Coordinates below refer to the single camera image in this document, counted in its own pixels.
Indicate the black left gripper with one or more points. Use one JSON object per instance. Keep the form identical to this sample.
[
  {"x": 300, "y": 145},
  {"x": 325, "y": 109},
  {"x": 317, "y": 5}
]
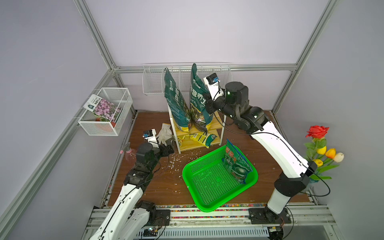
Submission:
[{"x": 165, "y": 152}]

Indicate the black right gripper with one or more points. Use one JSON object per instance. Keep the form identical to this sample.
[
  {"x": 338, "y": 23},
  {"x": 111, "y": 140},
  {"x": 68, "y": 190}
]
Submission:
[{"x": 212, "y": 106}]

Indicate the dark green soil bag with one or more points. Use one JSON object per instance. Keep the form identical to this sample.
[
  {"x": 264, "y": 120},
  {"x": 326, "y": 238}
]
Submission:
[
  {"x": 200, "y": 117},
  {"x": 177, "y": 103}
]

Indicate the white frame wooden shelf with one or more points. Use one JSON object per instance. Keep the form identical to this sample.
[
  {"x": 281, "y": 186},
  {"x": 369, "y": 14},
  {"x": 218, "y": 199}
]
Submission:
[{"x": 183, "y": 140}]

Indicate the yellow fertilizer bag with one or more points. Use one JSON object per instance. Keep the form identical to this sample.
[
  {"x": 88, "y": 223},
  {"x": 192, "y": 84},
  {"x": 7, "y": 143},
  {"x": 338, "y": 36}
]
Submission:
[{"x": 204, "y": 139}]

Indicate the colourful green fertilizer bag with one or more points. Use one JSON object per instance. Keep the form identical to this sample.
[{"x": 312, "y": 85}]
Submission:
[{"x": 235, "y": 163}]

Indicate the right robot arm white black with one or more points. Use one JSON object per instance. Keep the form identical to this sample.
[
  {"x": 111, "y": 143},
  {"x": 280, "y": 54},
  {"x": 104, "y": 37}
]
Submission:
[{"x": 233, "y": 102}]

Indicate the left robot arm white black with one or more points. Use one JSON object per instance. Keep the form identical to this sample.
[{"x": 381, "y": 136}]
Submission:
[{"x": 129, "y": 213}]

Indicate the white work glove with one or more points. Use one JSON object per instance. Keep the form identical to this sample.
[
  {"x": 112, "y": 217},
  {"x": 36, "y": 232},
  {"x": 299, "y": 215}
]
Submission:
[{"x": 165, "y": 136}]

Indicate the pink spray bottle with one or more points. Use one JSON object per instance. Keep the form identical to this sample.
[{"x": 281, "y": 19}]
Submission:
[{"x": 129, "y": 153}]

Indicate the green plastic mesh tray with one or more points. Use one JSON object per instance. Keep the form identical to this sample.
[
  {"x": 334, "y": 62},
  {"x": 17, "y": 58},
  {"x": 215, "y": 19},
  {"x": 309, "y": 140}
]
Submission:
[{"x": 210, "y": 184}]

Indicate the pink flower seed packet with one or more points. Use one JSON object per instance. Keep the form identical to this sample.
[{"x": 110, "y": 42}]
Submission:
[{"x": 102, "y": 108}]

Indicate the artificial flower bouquet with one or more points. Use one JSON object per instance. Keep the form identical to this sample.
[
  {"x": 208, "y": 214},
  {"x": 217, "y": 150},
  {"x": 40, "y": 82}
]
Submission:
[{"x": 317, "y": 151}]

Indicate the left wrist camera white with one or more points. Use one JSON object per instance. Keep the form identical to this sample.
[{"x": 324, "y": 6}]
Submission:
[{"x": 150, "y": 137}]

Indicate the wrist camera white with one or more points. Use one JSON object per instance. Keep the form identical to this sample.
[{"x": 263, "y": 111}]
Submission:
[
  {"x": 212, "y": 82},
  {"x": 150, "y": 137}
]

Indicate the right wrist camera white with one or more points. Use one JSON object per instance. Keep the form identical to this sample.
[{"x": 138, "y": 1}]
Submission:
[{"x": 212, "y": 82}]

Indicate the white wire wall basket long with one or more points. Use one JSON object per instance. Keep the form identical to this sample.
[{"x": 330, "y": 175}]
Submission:
[{"x": 153, "y": 75}]

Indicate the metal base rail frame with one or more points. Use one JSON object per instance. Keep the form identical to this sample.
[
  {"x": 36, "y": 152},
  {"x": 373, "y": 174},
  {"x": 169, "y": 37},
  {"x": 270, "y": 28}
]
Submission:
[{"x": 239, "y": 220}]

